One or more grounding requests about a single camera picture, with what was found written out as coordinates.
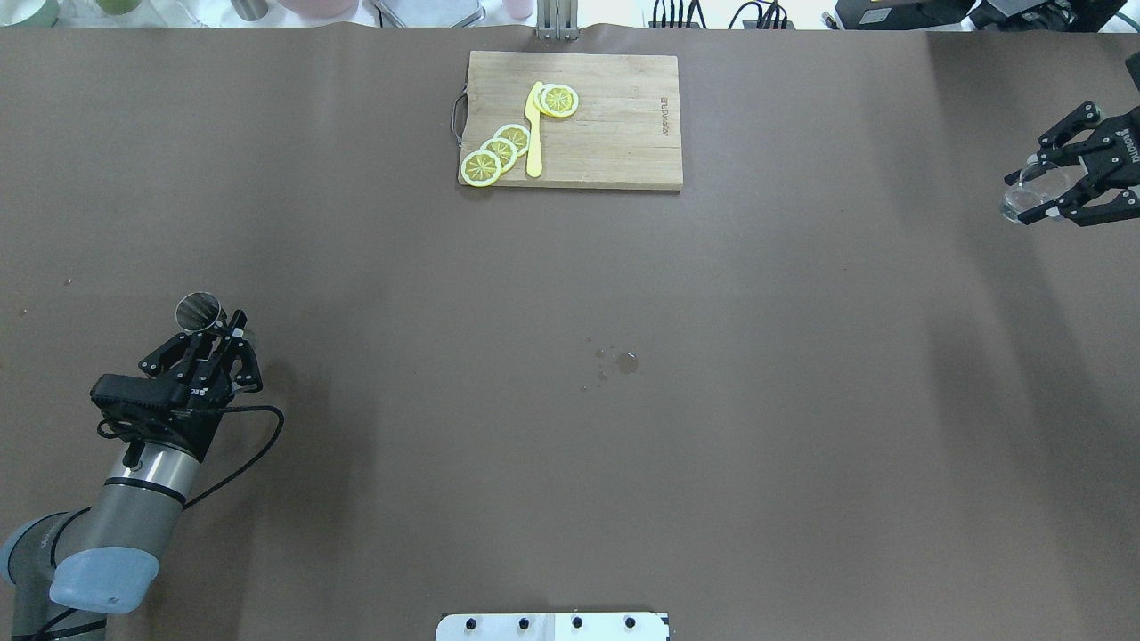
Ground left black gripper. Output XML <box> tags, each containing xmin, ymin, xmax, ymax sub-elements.
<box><xmin>138</xmin><ymin>309</ymin><xmax>264</xmax><ymax>459</ymax></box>

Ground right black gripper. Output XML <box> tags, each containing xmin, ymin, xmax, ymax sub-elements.
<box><xmin>1005</xmin><ymin>102</ymin><xmax>1139</xmax><ymax>227</ymax></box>

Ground small clear glass beaker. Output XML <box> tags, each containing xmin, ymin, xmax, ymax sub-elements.
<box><xmin>1000</xmin><ymin>161</ymin><xmax>1072</xmax><ymax>224</ymax></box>

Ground steel jigger measuring cup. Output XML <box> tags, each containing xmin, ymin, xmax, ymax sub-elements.
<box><xmin>176</xmin><ymin>292</ymin><xmax>227</xmax><ymax>333</ymax></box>

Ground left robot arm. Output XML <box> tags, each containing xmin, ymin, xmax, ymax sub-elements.
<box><xmin>3</xmin><ymin>292</ymin><xmax>262</xmax><ymax>640</ymax></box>

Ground green cup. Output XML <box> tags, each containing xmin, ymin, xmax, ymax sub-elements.
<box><xmin>1</xmin><ymin>0</ymin><xmax>60</xmax><ymax>29</ymax></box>

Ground pink plastic cup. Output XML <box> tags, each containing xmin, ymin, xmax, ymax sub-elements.
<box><xmin>502</xmin><ymin>0</ymin><xmax>536</xmax><ymax>21</ymax></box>

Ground lemon slice front left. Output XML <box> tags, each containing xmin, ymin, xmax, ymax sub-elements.
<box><xmin>459</xmin><ymin>151</ymin><xmax>502</xmax><ymax>188</ymax></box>

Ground pink bowl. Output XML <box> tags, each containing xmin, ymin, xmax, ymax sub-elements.
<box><xmin>278</xmin><ymin>0</ymin><xmax>359</xmax><ymax>21</ymax></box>

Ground yellow plastic knife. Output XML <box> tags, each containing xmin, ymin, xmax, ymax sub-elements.
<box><xmin>524</xmin><ymin>81</ymin><xmax>544</xmax><ymax>178</ymax></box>

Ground spilled liquid drops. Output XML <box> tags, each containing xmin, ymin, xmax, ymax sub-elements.
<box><xmin>583</xmin><ymin>344</ymin><xmax>641</xmax><ymax>391</ymax></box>

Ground lemon slice by knife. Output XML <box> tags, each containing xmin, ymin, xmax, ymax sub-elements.
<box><xmin>534</xmin><ymin>84</ymin><xmax>581</xmax><ymax>117</ymax></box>

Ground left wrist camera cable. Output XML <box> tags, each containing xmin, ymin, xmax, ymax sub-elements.
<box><xmin>184</xmin><ymin>405</ymin><xmax>286</xmax><ymax>510</ymax></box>

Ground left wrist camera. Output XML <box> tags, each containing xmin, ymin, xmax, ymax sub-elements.
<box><xmin>90</xmin><ymin>374</ymin><xmax>189</xmax><ymax>443</ymax></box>

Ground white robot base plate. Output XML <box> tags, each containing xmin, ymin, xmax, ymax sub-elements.
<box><xmin>435</xmin><ymin>612</ymin><xmax>671</xmax><ymax>640</ymax></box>

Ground aluminium frame post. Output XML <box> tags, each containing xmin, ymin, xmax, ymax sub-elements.
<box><xmin>534</xmin><ymin>0</ymin><xmax>581</xmax><ymax>41</ymax></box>

